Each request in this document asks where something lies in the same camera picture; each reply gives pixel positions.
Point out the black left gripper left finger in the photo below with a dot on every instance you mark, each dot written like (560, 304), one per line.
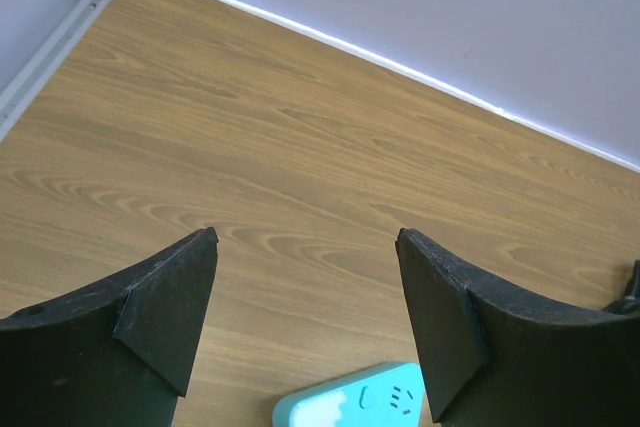
(119, 351)

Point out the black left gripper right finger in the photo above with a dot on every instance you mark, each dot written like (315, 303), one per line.
(493, 353)

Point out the aluminium table edge rail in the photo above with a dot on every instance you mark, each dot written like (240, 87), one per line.
(20, 92)

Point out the teal triangular power strip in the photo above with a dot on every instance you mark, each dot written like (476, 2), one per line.
(388, 394)

